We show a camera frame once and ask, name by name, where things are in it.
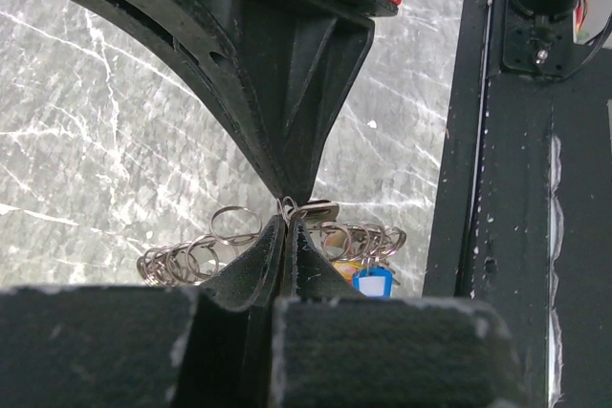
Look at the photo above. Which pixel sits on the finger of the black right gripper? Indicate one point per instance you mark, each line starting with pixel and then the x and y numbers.
pixel 189 40

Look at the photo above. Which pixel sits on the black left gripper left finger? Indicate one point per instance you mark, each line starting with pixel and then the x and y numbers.
pixel 113 346

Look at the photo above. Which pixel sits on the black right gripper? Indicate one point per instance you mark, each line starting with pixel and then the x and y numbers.
pixel 294 63

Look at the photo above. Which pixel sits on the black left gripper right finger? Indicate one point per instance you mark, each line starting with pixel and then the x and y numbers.
pixel 333 347

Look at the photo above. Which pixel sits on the round metal key ring plate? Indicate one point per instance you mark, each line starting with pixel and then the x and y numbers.
pixel 235 232

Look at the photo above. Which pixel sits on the yellow key tag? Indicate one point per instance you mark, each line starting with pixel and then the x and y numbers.
pixel 348 270

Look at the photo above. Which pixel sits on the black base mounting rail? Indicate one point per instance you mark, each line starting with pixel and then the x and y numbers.
pixel 523 209

